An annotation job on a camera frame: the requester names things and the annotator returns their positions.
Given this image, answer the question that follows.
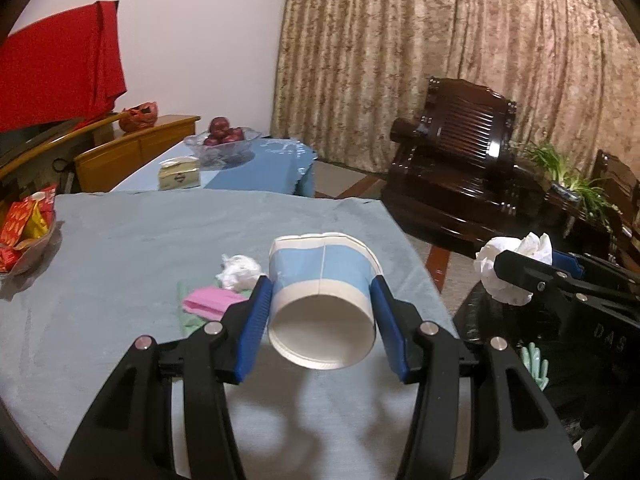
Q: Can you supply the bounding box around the black television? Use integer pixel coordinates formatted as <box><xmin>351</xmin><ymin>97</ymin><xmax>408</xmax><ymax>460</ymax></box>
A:
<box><xmin>0</xmin><ymin>117</ymin><xmax>86</xmax><ymax>166</ymax></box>

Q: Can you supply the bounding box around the white tissue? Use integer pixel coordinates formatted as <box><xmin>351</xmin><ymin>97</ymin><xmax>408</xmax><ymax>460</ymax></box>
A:
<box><xmin>474</xmin><ymin>232</ymin><xmax>553</xmax><ymax>307</ymax></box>
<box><xmin>216</xmin><ymin>254</ymin><xmax>268</xmax><ymax>292</ymax></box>

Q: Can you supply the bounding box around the wooden cabinet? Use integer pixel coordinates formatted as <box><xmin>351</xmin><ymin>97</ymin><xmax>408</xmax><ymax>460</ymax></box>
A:
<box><xmin>0</xmin><ymin>112</ymin><xmax>201</xmax><ymax>196</ymax></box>

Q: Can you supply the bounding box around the dark wooden armchair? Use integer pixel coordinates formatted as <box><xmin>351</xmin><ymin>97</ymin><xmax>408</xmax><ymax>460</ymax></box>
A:
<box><xmin>592</xmin><ymin>149</ymin><xmax>640</xmax><ymax>271</ymax></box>
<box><xmin>381</xmin><ymin>76</ymin><xmax>546</xmax><ymax>261</ymax></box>

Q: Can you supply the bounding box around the yellow snack packet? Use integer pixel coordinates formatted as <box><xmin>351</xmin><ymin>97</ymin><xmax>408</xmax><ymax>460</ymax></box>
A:
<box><xmin>22</xmin><ymin>207</ymin><xmax>53</xmax><ymax>241</ymax></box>

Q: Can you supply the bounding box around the blue and white paper cup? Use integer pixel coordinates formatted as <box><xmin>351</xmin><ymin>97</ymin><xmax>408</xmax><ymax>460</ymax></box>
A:
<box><xmin>267</xmin><ymin>231</ymin><xmax>386</xmax><ymax>371</ymax></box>

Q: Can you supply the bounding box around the beige patterned curtain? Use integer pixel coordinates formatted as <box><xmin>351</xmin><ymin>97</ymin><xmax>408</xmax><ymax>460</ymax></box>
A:
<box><xmin>270</xmin><ymin>0</ymin><xmax>640</xmax><ymax>186</ymax></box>

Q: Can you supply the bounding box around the glass snack dish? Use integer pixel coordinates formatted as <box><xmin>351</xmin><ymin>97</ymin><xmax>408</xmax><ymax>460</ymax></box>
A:
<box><xmin>0</xmin><ymin>185</ymin><xmax>63</xmax><ymax>281</ymax></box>

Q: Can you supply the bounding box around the red cloth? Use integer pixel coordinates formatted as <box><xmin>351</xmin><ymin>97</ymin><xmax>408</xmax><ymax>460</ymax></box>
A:
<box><xmin>0</xmin><ymin>0</ymin><xmax>127</xmax><ymax>133</ymax></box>

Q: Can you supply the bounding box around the dark wooden side table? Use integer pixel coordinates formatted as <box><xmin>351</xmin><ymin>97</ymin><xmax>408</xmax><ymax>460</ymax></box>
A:
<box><xmin>542</xmin><ymin>182</ymin><xmax>626</xmax><ymax>261</ymax></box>

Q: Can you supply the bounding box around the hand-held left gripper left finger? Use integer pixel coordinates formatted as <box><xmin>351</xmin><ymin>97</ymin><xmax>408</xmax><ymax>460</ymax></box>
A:
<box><xmin>57</xmin><ymin>274</ymin><xmax>275</xmax><ymax>480</ymax></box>

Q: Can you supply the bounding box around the red plastic bag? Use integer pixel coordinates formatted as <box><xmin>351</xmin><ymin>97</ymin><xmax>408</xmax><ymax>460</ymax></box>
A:
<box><xmin>118</xmin><ymin>101</ymin><xmax>159</xmax><ymax>133</ymax></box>

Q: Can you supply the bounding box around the trash bin with black bag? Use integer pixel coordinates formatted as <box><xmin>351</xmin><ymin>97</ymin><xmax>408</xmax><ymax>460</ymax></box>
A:
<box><xmin>452</xmin><ymin>280</ymin><xmax>601</xmax><ymax>461</ymax></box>

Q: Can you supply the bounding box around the large red snack packet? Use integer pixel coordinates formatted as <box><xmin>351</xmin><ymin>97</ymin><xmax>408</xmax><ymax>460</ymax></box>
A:
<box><xmin>0</xmin><ymin>185</ymin><xmax>57</xmax><ymax>251</ymax></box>

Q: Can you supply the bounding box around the glass fruit bowl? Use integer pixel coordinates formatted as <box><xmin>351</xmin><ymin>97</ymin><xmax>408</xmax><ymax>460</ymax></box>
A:
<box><xmin>184</xmin><ymin>129</ymin><xmax>262</xmax><ymax>168</ymax></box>

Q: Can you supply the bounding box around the black cable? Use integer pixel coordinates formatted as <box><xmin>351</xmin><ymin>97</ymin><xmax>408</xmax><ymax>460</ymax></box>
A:
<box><xmin>51</xmin><ymin>157</ymin><xmax>71</xmax><ymax>193</ymax></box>

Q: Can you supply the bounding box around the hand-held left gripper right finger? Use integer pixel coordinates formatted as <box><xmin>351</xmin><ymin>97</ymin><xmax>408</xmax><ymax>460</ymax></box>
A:
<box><xmin>369</xmin><ymin>275</ymin><xmax>586</xmax><ymax>480</ymax></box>

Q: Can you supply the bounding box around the small red snack packet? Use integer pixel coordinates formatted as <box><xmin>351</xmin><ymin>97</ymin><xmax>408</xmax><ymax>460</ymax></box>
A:
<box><xmin>0</xmin><ymin>242</ymin><xmax>26</xmax><ymax>273</ymax></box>

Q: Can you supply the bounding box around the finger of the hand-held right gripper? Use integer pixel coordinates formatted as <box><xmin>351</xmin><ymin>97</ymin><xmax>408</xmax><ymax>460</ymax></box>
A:
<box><xmin>494</xmin><ymin>249</ymin><xmax>640</xmax><ymax>311</ymax></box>
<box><xmin>551</xmin><ymin>253</ymin><xmax>640</xmax><ymax>289</ymax></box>

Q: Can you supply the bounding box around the light green cloth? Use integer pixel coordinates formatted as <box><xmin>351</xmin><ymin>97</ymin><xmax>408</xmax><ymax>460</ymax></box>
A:
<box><xmin>177</xmin><ymin>280</ymin><xmax>231</xmax><ymax>338</ymax></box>

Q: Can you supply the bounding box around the light blue tablecloth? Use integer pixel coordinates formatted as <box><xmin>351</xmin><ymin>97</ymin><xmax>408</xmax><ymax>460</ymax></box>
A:
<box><xmin>110</xmin><ymin>137</ymin><xmax>317</xmax><ymax>198</ymax></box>

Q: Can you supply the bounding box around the yellow tissue box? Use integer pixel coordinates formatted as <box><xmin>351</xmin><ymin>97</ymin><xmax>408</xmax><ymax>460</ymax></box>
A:
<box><xmin>158</xmin><ymin>156</ymin><xmax>201</xmax><ymax>191</ymax></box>

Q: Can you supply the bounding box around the potted green plant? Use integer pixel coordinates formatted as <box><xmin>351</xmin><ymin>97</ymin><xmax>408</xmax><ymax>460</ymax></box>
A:
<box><xmin>520</xmin><ymin>141</ymin><xmax>618</xmax><ymax>216</ymax></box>

